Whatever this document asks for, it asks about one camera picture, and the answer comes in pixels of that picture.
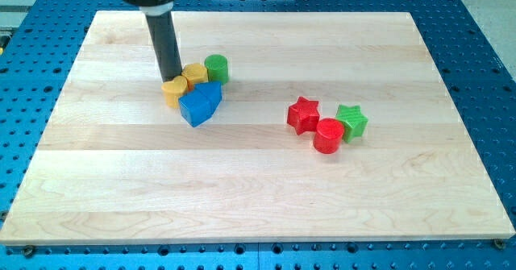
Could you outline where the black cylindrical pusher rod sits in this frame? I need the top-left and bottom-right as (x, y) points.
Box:
(146, 12), (182, 82)

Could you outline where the red star block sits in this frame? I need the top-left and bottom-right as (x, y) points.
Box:
(287, 96), (320, 135)

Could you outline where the green star block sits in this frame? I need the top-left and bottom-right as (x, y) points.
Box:
(335, 105), (368, 143)

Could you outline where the yellow hexagon block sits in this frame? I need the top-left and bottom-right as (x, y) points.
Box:
(181, 63), (209, 90)

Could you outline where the yellow heart block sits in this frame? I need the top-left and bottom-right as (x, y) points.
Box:
(161, 76), (189, 109)

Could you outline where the green cylinder block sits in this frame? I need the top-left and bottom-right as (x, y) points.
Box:
(204, 54), (229, 85)

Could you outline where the blue triangular block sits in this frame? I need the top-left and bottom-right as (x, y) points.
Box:
(195, 81), (223, 114)

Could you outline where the blue cube block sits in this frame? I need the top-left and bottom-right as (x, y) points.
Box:
(178, 90), (212, 127)

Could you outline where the light wooden board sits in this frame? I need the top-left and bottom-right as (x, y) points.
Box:
(1, 11), (514, 246)

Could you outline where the red cylinder block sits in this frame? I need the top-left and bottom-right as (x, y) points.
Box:
(313, 118), (345, 154)

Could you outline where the board clamp screw left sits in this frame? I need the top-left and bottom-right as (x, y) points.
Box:
(21, 245), (36, 258)

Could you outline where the board clamp screw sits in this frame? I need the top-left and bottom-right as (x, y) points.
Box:
(493, 239), (506, 251)
(21, 245), (36, 258)

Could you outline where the board clamp screw right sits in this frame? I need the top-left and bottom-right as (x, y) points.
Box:
(493, 239), (506, 251)

